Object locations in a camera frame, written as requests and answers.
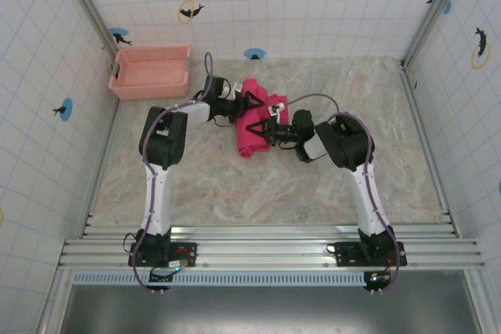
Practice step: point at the magenta long pants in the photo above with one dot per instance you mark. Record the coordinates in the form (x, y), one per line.
(251, 146)

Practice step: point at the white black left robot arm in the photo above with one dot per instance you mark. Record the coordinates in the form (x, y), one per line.
(164, 142)

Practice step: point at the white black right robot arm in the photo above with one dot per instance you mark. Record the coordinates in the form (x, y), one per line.
(346, 142)

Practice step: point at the pink plastic basket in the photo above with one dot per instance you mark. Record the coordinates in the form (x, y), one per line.
(148, 64)

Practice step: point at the grey metal panel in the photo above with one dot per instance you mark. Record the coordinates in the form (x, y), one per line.
(270, 310)

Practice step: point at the blue circle small wall sticker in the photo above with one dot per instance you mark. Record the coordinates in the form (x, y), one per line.
(254, 52)

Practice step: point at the aluminium mounting rail beam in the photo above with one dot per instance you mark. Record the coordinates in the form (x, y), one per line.
(266, 248)

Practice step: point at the aluminium side rail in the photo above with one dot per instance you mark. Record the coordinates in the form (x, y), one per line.
(98, 177)
(420, 115)

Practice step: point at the blue circle shark wall sticker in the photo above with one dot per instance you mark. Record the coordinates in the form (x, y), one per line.
(117, 33)

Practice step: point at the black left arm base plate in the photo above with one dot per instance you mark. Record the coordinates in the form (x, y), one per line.
(188, 248)

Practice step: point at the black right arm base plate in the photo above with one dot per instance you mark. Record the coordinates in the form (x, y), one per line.
(344, 256)

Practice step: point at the blue circle seal wall sticker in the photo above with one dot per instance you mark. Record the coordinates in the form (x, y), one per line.
(67, 107)

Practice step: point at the aluminium corner post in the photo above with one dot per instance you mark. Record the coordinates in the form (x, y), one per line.
(88, 9)
(436, 11)

